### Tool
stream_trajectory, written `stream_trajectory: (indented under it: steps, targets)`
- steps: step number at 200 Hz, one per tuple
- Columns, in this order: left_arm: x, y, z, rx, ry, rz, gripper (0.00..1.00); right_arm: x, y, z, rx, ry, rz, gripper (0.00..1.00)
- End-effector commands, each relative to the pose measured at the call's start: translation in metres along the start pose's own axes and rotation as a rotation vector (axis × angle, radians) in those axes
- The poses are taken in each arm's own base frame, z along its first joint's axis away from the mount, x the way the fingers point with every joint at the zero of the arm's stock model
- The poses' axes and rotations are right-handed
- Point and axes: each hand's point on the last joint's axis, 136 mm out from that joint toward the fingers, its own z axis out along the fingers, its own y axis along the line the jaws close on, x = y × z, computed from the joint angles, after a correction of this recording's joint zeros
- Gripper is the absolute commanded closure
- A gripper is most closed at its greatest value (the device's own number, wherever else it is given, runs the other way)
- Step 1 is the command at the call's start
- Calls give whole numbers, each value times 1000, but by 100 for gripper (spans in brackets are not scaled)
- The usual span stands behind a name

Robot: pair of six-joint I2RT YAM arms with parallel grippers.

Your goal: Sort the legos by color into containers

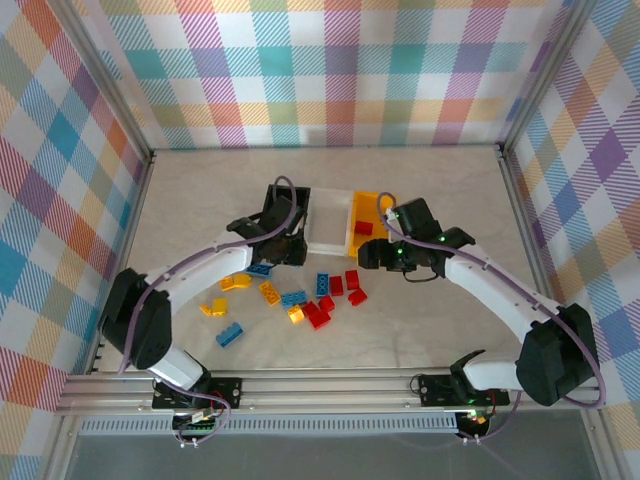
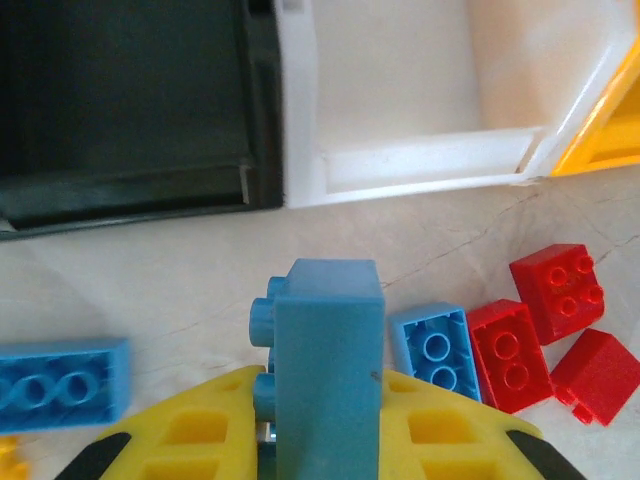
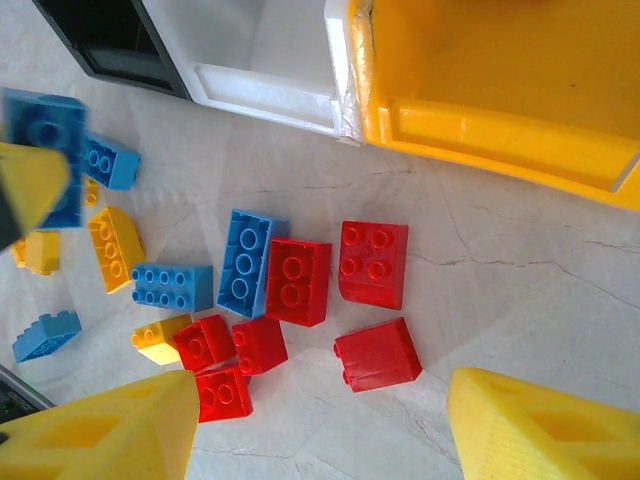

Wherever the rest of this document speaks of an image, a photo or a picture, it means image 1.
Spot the yellow plastic bin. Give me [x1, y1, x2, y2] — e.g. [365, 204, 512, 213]
[344, 189, 400, 260]

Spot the white plastic bin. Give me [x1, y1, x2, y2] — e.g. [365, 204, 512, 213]
[303, 186, 354, 257]

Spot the black plastic bin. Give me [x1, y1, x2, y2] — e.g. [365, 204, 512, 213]
[263, 183, 312, 241]

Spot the controller board orange connector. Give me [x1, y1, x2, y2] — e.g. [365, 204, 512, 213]
[460, 408, 494, 432]

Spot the green terminal controller board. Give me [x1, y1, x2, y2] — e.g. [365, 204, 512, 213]
[172, 409, 224, 435]

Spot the aluminium side rail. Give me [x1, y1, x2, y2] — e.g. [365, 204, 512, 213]
[497, 144, 571, 371]
[87, 149, 157, 376]

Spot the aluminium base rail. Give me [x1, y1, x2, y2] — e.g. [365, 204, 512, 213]
[54, 370, 609, 415]

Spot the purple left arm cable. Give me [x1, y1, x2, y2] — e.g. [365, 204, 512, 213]
[117, 174, 307, 375]

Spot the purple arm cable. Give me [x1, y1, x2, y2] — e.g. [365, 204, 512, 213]
[117, 174, 307, 375]
[377, 191, 607, 410]

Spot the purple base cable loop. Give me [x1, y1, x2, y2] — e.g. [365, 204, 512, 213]
[172, 390, 234, 449]
[457, 392, 524, 446]

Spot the grey slotted cable duct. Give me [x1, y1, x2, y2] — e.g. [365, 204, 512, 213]
[79, 417, 460, 436]

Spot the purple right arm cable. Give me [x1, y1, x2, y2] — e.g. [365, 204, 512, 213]
[377, 191, 607, 410]

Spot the aluminium frame post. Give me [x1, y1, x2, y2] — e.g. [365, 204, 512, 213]
[497, 0, 599, 156]
[54, 0, 156, 164]

